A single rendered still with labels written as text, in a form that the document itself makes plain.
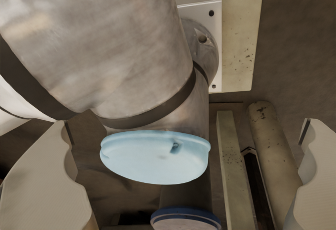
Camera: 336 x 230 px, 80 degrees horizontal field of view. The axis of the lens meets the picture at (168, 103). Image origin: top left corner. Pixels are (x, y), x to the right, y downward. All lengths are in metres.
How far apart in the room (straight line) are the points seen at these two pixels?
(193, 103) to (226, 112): 0.79
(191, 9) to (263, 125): 0.65
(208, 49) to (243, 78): 0.21
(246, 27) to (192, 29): 0.16
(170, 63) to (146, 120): 0.05
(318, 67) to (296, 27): 0.21
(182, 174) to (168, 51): 0.13
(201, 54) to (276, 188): 0.57
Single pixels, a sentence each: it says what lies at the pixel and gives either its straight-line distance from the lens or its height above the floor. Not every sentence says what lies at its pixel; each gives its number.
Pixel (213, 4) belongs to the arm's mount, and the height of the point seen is 0.38.
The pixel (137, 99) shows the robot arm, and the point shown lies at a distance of 0.16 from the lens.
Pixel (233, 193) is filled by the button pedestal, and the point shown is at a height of 0.40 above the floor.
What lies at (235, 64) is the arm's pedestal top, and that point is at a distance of 0.49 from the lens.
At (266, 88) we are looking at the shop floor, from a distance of 0.96.
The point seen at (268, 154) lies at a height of 0.27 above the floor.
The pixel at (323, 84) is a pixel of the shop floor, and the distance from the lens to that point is 1.04.
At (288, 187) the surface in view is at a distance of 0.77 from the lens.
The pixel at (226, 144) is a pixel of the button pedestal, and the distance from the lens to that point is 0.87.
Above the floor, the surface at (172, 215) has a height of 0.42.
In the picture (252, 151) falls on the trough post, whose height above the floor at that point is 0.01.
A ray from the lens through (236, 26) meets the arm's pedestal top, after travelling 0.45.
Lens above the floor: 0.71
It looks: 46 degrees down
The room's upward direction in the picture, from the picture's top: 172 degrees counter-clockwise
